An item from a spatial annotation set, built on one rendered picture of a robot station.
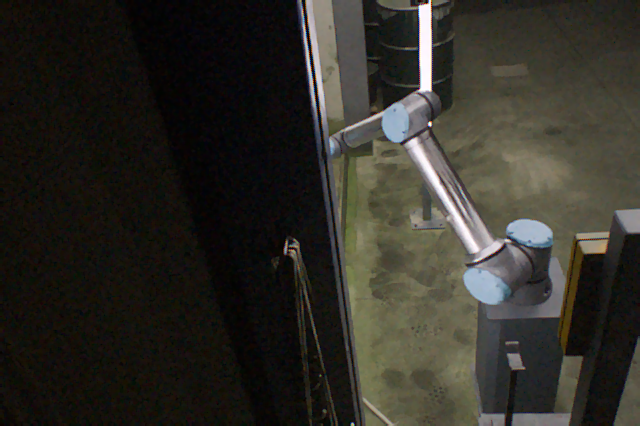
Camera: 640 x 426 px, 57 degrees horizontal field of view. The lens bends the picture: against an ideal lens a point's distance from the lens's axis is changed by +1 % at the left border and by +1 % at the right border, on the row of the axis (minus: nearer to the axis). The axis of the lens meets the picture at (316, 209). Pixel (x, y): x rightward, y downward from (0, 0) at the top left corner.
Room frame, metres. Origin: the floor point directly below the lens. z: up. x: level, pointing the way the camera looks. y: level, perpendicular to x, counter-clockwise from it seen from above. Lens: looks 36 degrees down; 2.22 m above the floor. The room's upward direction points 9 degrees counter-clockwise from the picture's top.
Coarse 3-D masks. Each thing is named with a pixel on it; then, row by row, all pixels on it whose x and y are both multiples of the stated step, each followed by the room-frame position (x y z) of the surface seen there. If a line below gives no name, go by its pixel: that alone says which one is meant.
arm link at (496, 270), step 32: (416, 96) 1.75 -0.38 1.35; (384, 128) 1.71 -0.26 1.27; (416, 128) 1.65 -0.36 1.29; (416, 160) 1.61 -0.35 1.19; (448, 160) 1.61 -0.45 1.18; (448, 192) 1.53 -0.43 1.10; (448, 224) 1.52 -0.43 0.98; (480, 224) 1.47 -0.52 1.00; (480, 256) 1.40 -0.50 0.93; (512, 256) 1.41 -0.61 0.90; (480, 288) 1.36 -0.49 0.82; (512, 288) 1.33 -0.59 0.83
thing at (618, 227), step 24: (624, 216) 0.67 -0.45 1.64; (624, 240) 0.63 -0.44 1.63; (624, 264) 0.63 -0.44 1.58; (600, 288) 0.67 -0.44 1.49; (624, 288) 0.63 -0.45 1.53; (600, 312) 0.65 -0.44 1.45; (624, 312) 0.63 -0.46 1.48; (600, 336) 0.64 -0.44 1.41; (624, 336) 0.62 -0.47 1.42; (600, 360) 0.63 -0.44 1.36; (624, 360) 0.62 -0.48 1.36; (600, 384) 0.63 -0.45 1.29; (624, 384) 0.62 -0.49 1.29; (576, 408) 0.66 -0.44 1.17; (600, 408) 0.63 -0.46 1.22
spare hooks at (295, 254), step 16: (288, 240) 0.76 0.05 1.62; (272, 256) 0.73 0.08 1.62; (288, 256) 0.73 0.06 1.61; (304, 272) 0.77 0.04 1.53; (304, 288) 0.74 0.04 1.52; (304, 336) 0.75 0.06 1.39; (304, 352) 0.75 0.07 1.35; (320, 352) 0.74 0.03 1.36; (304, 368) 0.75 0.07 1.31; (320, 368) 0.74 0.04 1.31; (304, 384) 0.75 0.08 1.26; (320, 416) 0.75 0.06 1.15
